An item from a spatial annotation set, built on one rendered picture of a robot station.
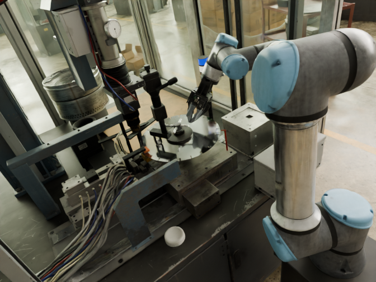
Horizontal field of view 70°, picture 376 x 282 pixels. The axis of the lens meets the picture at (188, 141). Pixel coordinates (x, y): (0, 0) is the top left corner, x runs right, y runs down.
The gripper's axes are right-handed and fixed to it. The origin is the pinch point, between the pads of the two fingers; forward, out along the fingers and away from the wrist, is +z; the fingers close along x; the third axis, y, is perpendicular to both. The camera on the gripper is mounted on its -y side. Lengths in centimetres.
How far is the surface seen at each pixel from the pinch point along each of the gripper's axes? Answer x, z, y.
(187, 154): 6.2, 4.8, 17.1
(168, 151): -0.8, 8.5, 16.1
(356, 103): 121, -4, -204
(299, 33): 20.4, -44.8, -8.1
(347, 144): 112, 18, -136
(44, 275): -15, 49, 56
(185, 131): 0.6, 3.6, 5.2
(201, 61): -9.1, -18.5, -17.2
